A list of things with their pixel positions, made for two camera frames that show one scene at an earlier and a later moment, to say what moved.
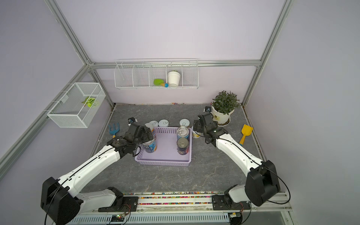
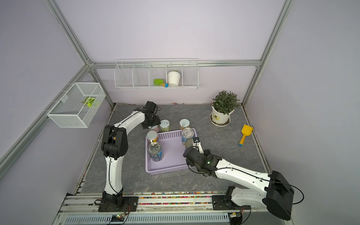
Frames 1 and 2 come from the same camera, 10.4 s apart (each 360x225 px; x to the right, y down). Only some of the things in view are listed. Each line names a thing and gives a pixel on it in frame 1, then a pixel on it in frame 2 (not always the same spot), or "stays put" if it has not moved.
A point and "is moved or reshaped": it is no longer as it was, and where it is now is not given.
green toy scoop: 159,82 stays put
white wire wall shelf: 160,73 stays put
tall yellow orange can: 151,124 is moved or reshaped
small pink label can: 154,123 is moved or reshaped
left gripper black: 146,138 -> 157,122
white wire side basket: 71,112 stays put
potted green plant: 222,106 stays put
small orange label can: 184,122 stays put
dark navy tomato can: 183,144 is moved or reshaped
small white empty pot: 174,78 stays put
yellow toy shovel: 246,131 stays put
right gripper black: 198,128 -> 206,153
